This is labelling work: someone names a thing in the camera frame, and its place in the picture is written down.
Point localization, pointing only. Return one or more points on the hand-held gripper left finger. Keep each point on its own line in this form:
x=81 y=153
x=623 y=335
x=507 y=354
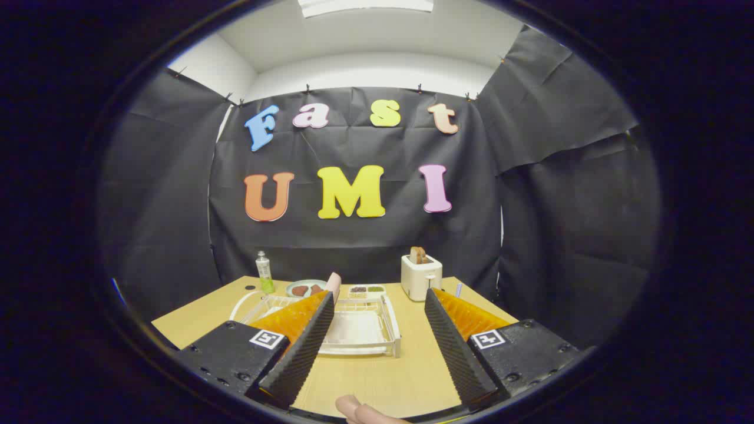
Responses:
x=306 y=341

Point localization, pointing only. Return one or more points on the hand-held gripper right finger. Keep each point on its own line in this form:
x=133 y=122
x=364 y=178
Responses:
x=453 y=347

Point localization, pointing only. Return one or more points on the pink plate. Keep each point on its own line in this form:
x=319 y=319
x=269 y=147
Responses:
x=334 y=284

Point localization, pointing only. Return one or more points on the green plate with brown food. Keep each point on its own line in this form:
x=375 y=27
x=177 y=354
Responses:
x=301 y=289

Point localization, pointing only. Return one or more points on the cream toaster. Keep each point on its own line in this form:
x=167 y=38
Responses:
x=419 y=280

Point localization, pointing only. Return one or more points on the white divided condiment tray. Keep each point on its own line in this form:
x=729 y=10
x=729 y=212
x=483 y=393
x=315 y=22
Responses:
x=366 y=290

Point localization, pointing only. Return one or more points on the clear bottle with green liquid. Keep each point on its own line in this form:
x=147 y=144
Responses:
x=264 y=274

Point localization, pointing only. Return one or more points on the brown bread slice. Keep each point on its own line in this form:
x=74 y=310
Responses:
x=419 y=255

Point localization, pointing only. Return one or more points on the black backdrop cloth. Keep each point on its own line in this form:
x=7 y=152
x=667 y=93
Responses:
x=365 y=241

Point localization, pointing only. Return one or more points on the ceiling light panel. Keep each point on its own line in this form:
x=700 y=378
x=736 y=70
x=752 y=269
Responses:
x=365 y=6

